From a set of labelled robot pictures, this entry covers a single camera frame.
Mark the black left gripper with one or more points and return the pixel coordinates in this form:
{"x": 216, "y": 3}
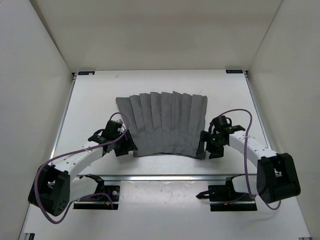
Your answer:
{"x": 129, "y": 144}

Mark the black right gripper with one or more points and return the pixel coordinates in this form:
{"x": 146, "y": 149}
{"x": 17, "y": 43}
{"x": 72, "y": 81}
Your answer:
{"x": 214, "y": 153}

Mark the grey pleated skirt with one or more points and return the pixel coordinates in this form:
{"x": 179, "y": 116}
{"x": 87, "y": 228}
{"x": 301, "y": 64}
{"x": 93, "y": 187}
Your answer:
{"x": 165, "y": 123}

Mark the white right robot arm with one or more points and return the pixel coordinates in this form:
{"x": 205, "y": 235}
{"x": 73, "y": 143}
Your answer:
{"x": 276, "y": 177}

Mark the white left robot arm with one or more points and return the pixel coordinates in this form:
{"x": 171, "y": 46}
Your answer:
{"x": 59, "y": 183}

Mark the left blue corner label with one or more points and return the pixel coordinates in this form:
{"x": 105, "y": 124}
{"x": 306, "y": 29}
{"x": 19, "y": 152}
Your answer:
{"x": 86, "y": 73}

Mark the blue corner label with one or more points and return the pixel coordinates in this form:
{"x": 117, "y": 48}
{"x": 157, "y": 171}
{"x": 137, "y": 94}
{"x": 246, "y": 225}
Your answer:
{"x": 234, "y": 71}
{"x": 86, "y": 73}

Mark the right blue corner label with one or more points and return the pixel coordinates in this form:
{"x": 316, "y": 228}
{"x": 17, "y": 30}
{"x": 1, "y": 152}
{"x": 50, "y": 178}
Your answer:
{"x": 234, "y": 71}

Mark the aluminium table edge rail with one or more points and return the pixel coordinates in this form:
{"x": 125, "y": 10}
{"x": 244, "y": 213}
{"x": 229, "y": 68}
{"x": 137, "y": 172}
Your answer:
{"x": 166, "y": 177}

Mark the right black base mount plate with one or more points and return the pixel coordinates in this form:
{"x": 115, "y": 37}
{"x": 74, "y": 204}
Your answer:
{"x": 224, "y": 198}

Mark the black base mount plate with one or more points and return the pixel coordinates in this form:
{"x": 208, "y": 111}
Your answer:
{"x": 102, "y": 202}
{"x": 224, "y": 198}

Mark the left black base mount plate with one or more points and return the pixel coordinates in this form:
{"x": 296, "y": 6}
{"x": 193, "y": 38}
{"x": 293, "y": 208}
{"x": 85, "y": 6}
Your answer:
{"x": 102, "y": 202}

